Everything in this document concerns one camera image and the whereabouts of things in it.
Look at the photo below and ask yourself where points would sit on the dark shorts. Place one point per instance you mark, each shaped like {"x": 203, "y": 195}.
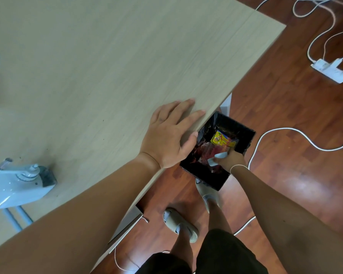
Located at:
{"x": 223, "y": 253}

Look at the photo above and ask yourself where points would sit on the white hand-crank device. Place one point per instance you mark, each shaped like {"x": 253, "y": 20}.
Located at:
{"x": 14, "y": 185}

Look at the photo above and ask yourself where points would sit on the person's left hand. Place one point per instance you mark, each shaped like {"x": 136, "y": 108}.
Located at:
{"x": 164, "y": 136}

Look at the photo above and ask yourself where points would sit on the person's right forearm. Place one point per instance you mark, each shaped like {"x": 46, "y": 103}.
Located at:
{"x": 288, "y": 225}

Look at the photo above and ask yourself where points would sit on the person's leg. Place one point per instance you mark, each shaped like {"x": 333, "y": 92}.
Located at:
{"x": 183, "y": 245}
{"x": 218, "y": 216}

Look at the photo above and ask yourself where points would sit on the grey left slipper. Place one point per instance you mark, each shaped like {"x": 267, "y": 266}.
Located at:
{"x": 178, "y": 224}

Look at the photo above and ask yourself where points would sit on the person's right fingers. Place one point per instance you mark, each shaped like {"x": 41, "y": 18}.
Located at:
{"x": 221, "y": 162}

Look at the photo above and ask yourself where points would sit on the black trash bin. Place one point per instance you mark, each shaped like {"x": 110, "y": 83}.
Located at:
{"x": 243, "y": 136}

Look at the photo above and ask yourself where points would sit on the white table frame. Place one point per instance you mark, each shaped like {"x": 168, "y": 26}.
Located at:
{"x": 125, "y": 225}

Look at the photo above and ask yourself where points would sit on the person's left leg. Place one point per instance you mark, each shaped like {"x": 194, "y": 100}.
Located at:
{"x": 183, "y": 245}

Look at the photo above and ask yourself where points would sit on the red snack wrapper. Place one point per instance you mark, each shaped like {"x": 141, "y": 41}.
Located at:
{"x": 203, "y": 152}

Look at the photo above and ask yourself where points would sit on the grey slipper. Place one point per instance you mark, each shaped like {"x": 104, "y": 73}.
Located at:
{"x": 178, "y": 224}
{"x": 207, "y": 194}

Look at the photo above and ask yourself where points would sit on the person's left middle finger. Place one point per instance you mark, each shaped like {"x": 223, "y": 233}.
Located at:
{"x": 183, "y": 108}

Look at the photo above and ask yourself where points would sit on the white table leg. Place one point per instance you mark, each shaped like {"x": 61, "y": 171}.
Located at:
{"x": 226, "y": 104}

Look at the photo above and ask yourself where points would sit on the white power strip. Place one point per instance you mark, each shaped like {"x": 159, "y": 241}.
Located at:
{"x": 330, "y": 69}

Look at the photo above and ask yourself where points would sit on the person's left little finger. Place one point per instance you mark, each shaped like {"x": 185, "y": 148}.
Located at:
{"x": 155, "y": 113}

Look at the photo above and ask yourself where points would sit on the person's left forearm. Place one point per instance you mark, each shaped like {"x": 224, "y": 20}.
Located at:
{"x": 74, "y": 222}

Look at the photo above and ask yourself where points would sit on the person's right leg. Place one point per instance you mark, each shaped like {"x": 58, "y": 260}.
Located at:
{"x": 218, "y": 216}

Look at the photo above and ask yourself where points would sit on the person's left thumb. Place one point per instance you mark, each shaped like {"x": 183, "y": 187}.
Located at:
{"x": 191, "y": 142}

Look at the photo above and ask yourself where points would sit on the person's right hand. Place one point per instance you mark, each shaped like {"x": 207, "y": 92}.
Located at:
{"x": 233, "y": 162}

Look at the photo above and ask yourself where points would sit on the yellow snack wrapper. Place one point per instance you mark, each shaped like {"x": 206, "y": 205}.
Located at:
{"x": 220, "y": 138}

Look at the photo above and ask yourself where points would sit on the grey right slipper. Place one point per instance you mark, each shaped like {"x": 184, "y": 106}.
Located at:
{"x": 207, "y": 194}

